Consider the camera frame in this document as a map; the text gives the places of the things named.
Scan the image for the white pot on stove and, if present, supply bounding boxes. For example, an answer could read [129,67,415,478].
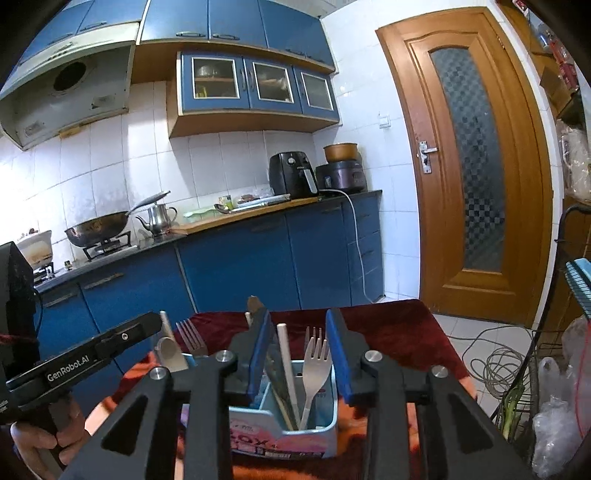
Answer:
[16,230,53,270]

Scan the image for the gas stove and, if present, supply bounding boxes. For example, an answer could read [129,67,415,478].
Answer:
[33,231,138,287]

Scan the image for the black wire rack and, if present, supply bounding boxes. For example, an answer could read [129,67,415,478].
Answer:
[492,196,590,462]

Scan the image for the light blue utensil box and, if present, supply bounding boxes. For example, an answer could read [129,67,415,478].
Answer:
[179,359,341,460]

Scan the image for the coiled cable on floor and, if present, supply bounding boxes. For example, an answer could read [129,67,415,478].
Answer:
[450,322,544,411]

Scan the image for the white plastic bag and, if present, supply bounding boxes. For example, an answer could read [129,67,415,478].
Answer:
[532,316,590,479]

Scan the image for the black wok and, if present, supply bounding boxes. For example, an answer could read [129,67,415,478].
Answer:
[65,191,169,248]

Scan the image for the wooden cutting board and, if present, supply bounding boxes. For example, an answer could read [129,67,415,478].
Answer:
[170,197,320,235]

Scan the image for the rice cooker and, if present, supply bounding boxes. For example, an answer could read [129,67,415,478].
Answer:
[315,159,367,193]

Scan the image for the white plastic chopstick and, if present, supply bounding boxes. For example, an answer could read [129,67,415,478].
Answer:
[159,310,174,339]

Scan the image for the wooden door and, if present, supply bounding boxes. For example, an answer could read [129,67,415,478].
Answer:
[378,7,553,326]

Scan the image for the blue wall cabinet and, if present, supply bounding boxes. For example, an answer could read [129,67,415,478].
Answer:
[131,1,339,138]

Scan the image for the person left hand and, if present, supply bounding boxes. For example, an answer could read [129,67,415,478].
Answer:
[10,399,90,480]

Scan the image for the brown pot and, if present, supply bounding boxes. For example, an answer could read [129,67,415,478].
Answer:
[324,142,359,163]

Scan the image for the black air fryer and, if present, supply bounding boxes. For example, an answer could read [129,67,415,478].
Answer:
[269,151,318,200]

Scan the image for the blue base cabinets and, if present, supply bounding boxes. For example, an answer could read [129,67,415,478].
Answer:
[32,189,386,416]

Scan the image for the large steel fork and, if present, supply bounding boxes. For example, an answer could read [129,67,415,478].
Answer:
[176,319,208,359]

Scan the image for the wooden shelf with bottles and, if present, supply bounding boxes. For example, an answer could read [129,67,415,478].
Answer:
[497,1,590,204]

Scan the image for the steel table knife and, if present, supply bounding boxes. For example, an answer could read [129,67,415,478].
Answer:
[246,294,297,430]

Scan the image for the range hood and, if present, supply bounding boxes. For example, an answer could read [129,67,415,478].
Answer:
[1,22,139,150]

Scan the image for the red pink floral blanket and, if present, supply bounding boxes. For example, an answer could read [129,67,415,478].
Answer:
[89,302,482,479]

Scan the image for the steel teapot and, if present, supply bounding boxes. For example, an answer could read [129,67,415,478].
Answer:
[136,203,178,237]

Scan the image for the beige plastic spoon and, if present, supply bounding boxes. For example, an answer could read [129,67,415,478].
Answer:
[155,336,188,373]

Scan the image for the white power cord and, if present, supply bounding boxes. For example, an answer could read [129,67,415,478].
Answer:
[318,187,380,305]

